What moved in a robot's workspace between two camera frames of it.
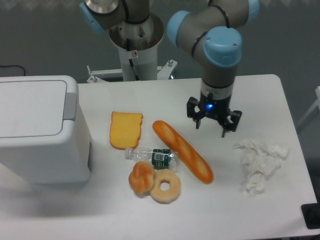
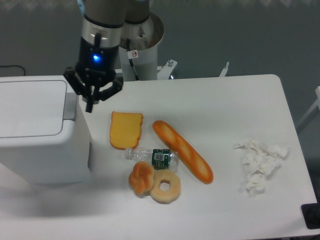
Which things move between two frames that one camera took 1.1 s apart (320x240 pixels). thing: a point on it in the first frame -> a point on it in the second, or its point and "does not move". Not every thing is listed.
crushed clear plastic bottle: x=161 y=158 does not move
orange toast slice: x=125 y=129 does not move
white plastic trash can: x=44 y=137 does not move
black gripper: x=218 y=109 -> x=97 y=65
